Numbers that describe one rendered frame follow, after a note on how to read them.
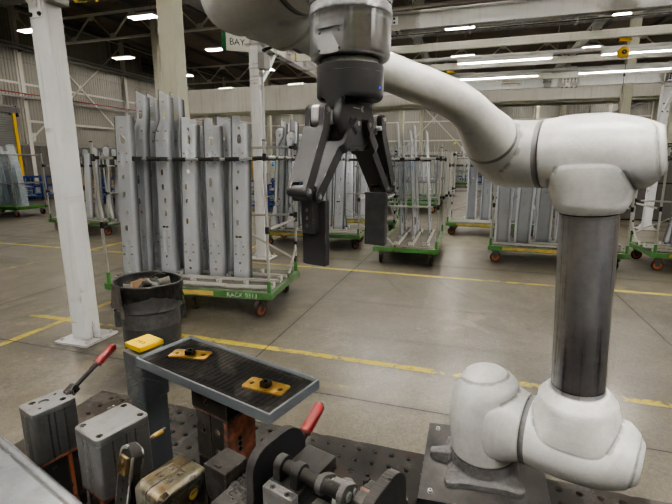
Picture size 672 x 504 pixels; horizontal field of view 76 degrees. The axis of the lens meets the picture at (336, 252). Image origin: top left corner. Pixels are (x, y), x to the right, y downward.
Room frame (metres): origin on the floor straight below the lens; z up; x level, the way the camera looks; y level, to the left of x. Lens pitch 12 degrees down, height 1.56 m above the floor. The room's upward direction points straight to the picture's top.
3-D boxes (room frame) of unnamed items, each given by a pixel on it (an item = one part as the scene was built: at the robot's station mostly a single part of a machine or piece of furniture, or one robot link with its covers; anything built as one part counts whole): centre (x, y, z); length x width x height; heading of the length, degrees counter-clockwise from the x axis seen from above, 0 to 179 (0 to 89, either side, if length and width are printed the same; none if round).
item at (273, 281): (4.73, 1.48, 0.88); 1.93 x 1.01 x 1.76; 78
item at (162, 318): (3.02, 1.38, 0.36); 0.54 x 0.50 x 0.73; 162
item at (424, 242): (7.26, -1.31, 0.88); 1.91 x 1.00 x 1.76; 163
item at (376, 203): (0.57, -0.05, 1.48); 0.03 x 0.01 x 0.07; 57
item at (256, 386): (0.71, 0.13, 1.17); 0.08 x 0.04 x 0.01; 66
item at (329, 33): (0.51, -0.02, 1.69); 0.09 x 0.09 x 0.06
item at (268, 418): (0.77, 0.22, 1.16); 0.37 x 0.14 x 0.02; 57
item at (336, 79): (0.51, -0.02, 1.62); 0.08 x 0.07 x 0.09; 147
